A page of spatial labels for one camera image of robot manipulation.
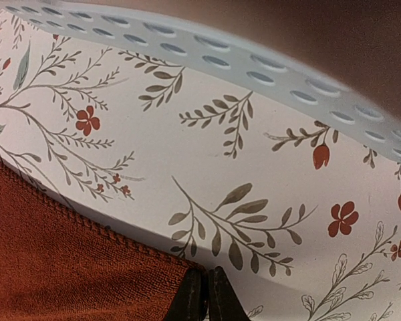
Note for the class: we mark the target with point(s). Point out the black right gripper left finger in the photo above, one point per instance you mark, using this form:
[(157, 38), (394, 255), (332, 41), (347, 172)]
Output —
[(191, 300)]

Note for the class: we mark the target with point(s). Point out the light blue plastic basket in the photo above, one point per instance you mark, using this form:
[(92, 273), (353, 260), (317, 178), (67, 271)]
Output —
[(227, 56)]

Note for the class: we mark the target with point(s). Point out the dark red towel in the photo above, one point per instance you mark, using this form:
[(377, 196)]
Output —
[(56, 264)]

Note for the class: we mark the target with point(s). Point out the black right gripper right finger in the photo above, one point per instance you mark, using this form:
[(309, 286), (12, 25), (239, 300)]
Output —
[(224, 304)]

